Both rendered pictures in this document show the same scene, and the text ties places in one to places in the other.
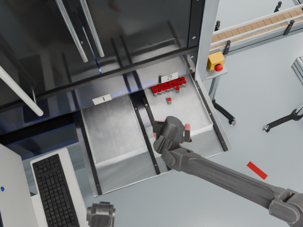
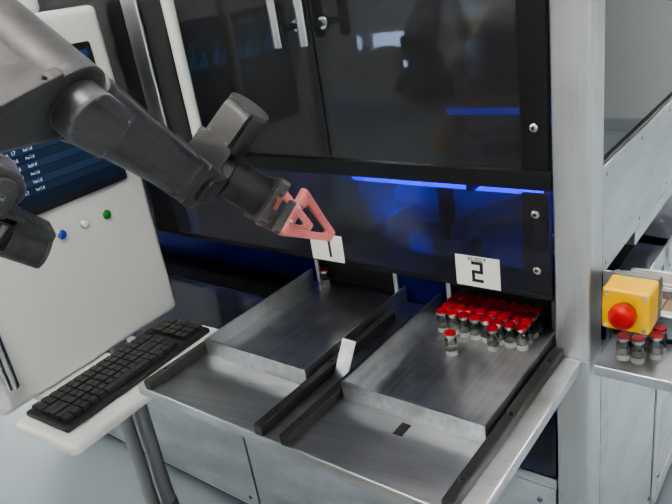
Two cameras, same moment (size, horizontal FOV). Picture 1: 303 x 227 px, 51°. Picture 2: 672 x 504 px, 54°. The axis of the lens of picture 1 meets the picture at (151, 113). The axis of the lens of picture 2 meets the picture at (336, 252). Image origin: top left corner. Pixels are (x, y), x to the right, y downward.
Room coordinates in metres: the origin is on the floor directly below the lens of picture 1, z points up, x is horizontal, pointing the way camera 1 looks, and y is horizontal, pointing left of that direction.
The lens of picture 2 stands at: (-0.08, -0.79, 1.55)
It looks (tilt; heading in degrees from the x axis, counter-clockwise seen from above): 23 degrees down; 52
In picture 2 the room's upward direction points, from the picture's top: 9 degrees counter-clockwise
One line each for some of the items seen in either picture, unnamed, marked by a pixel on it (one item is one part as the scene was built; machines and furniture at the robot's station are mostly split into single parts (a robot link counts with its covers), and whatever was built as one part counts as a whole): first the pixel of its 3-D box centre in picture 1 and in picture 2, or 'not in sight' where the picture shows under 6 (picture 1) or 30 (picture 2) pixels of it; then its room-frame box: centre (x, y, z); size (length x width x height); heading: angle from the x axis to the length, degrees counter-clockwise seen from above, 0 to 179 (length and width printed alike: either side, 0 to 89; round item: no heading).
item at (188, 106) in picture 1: (175, 103); (459, 356); (0.67, -0.13, 0.90); 0.34 x 0.26 x 0.04; 11
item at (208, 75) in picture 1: (211, 65); (645, 357); (0.88, -0.36, 0.87); 0.14 x 0.13 x 0.02; 11
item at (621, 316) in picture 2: (218, 67); (623, 315); (0.79, -0.36, 1.00); 0.04 x 0.04 x 0.04; 11
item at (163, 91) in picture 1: (169, 88); (480, 328); (0.75, -0.11, 0.91); 0.18 x 0.02 x 0.05; 101
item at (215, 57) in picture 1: (214, 60); (631, 302); (0.83, -0.35, 1.00); 0.08 x 0.07 x 0.07; 11
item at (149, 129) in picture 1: (153, 141); (327, 373); (0.48, 0.01, 0.91); 0.14 x 0.03 x 0.06; 10
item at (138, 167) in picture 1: (148, 128); (359, 367); (0.57, 0.02, 0.87); 0.70 x 0.48 x 0.02; 101
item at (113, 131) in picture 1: (111, 125); (309, 319); (0.60, 0.20, 0.90); 0.34 x 0.26 x 0.04; 11
